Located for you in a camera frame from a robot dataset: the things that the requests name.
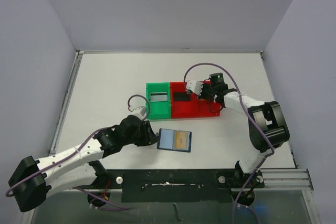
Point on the red plastic bin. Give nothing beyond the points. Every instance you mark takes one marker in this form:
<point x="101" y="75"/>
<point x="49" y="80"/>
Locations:
<point x="207" y="109"/>
<point x="181" y="110"/>

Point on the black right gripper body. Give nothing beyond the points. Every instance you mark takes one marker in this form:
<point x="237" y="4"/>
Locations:
<point x="205" y="92"/>

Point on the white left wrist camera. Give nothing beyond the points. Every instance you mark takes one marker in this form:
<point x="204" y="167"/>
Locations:
<point x="138" y="111"/>

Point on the red plastic bin middle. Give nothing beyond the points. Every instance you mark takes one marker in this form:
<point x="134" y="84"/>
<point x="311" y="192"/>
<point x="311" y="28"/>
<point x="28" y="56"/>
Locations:
<point x="181" y="110"/>

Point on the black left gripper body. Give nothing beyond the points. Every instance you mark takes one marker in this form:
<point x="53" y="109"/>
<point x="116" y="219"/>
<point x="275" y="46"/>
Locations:
<point x="142" y="136"/>

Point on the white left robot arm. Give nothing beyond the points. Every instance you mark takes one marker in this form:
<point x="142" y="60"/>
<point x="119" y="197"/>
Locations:
<point x="36" y="179"/>

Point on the blue leather card holder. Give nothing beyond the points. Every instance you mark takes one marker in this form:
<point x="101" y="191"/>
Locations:
<point x="166" y="140"/>

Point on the red plastic bin right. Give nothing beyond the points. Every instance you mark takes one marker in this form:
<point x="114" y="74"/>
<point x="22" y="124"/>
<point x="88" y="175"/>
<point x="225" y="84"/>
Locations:
<point x="207" y="109"/>

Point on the silver card in green bin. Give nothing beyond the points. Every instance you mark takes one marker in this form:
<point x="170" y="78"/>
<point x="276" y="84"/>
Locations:
<point x="158" y="97"/>

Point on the gold VIP card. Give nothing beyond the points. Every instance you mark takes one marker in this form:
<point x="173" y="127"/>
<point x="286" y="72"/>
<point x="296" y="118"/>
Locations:
<point x="181" y="140"/>

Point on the black card in red bin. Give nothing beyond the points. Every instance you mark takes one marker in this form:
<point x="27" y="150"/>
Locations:
<point x="181" y="97"/>

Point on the green plastic bin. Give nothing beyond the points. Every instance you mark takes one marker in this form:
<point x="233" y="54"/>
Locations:
<point x="159" y="110"/>

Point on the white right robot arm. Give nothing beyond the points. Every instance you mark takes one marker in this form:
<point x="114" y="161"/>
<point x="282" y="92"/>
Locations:
<point x="266" y="123"/>

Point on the aluminium rail right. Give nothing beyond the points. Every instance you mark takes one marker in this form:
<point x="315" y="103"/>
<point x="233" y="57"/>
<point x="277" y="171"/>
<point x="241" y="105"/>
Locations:
<point x="287" y="179"/>

